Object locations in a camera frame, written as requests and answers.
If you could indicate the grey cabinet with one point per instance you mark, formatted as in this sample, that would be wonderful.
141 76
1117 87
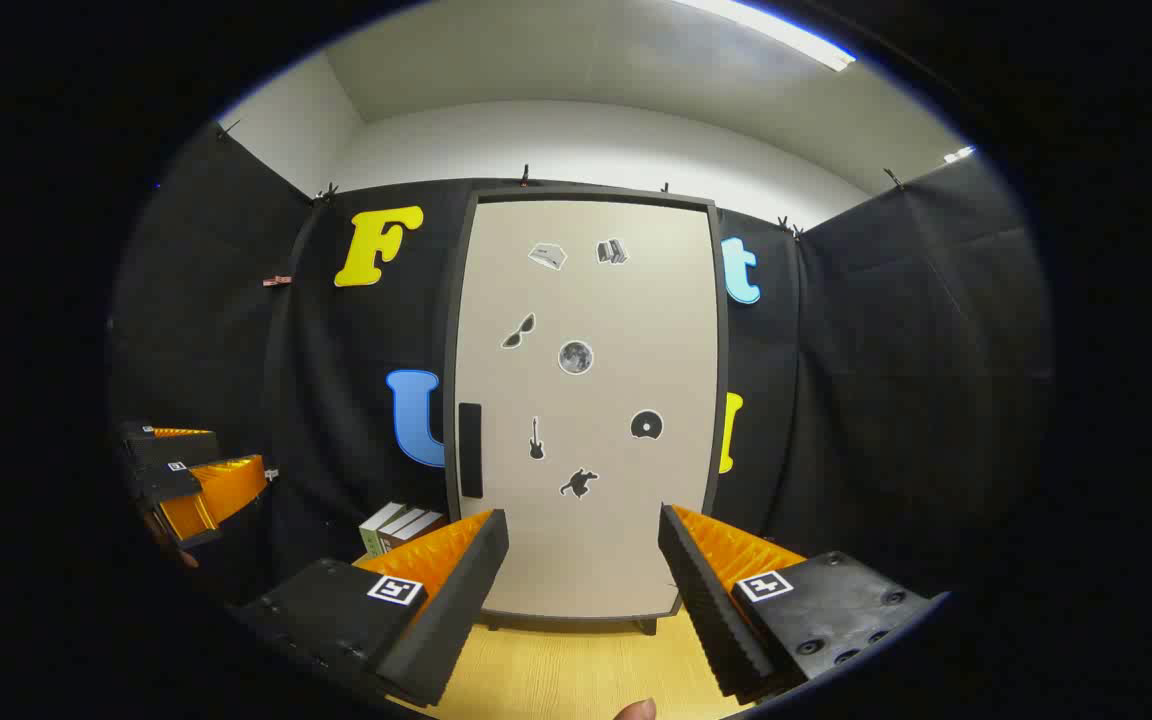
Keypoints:
451 350

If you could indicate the black backdrop cloth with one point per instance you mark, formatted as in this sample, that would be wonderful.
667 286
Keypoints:
206 330

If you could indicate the long ceiling light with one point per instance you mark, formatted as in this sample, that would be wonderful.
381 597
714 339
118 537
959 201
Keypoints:
776 30

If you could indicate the small ceiling light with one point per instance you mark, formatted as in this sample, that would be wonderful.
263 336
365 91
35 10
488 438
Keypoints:
960 155

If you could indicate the orange brown book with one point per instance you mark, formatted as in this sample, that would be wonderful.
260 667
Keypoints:
421 528

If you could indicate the dark brown book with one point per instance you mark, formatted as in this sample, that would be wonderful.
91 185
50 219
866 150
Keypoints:
401 525

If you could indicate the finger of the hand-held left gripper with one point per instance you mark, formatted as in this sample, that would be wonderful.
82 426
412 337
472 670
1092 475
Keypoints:
171 448
216 495

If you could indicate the beige cabinet door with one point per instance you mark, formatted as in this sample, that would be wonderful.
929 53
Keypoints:
586 300

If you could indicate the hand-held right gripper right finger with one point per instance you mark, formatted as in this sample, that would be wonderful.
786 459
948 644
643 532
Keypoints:
711 610

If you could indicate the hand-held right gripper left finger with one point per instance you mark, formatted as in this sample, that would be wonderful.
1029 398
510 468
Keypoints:
456 610

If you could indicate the green book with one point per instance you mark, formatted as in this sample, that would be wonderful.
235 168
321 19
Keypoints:
372 535

